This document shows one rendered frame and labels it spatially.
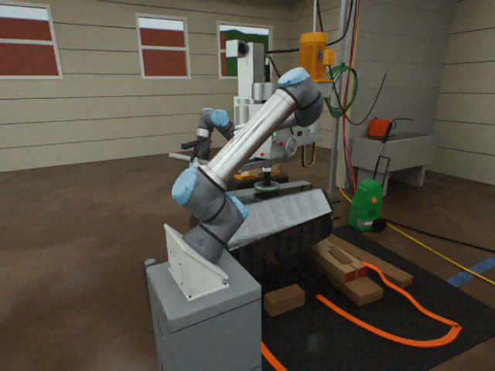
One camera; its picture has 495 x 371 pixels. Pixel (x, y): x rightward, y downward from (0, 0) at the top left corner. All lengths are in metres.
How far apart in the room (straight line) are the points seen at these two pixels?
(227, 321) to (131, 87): 7.32
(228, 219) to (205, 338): 0.47
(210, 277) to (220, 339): 0.26
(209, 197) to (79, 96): 7.08
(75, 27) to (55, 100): 1.63
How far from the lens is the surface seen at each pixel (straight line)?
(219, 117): 1.69
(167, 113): 8.43
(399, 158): 5.18
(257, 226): 2.29
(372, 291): 2.72
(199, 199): 1.20
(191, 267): 1.22
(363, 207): 3.77
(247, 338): 1.47
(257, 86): 2.36
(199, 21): 8.88
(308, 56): 2.93
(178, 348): 1.33
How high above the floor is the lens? 1.64
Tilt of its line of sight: 18 degrees down
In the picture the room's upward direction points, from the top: 1 degrees counter-clockwise
